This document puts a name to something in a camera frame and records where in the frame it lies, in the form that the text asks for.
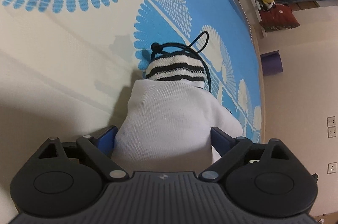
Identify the blue white patterned bedsheet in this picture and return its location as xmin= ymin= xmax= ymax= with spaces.
xmin=1 ymin=0 xmax=262 ymax=223

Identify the purple box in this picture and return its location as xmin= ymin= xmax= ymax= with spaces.
xmin=261 ymin=51 xmax=283 ymax=76

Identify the dark red patterned cushion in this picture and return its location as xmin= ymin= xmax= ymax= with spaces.
xmin=259 ymin=4 xmax=300 ymax=32

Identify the white wall socket middle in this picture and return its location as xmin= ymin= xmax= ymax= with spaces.
xmin=328 ymin=126 xmax=337 ymax=138

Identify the striped white knit garment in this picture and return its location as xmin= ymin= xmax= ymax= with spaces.
xmin=112 ymin=42 xmax=243 ymax=173

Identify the white wall socket lower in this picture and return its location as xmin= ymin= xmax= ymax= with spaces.
xmin=327 ymin=162 xmax=337 ymax=174

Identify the white wall socket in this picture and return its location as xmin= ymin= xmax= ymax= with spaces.
xmin=327 ymin=162 xmax=337 ymax=174
xmin=328 ymin=126 xmax=337 ymax=138
xmin=327 ymin=116 xmax=336 ymax=127

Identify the white wall socket upper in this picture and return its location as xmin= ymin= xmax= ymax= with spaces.
xmin=327 ymin=116 xmax=336 ymax=127

